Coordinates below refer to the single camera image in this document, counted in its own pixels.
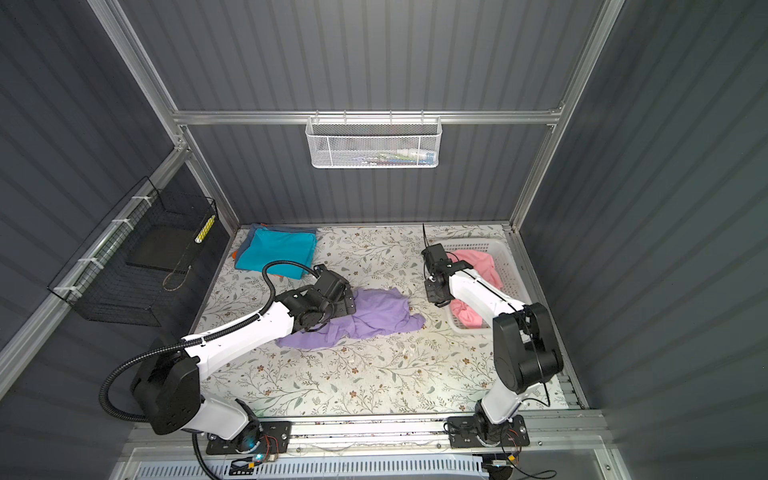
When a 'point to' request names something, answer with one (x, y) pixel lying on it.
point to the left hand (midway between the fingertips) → (340, 302)
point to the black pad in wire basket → (161, 247)
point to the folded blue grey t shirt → (289, 229)
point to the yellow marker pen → (202, 233)
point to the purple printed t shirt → (378, 312)
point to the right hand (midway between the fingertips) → (446, 292)
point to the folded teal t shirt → (271, 244)
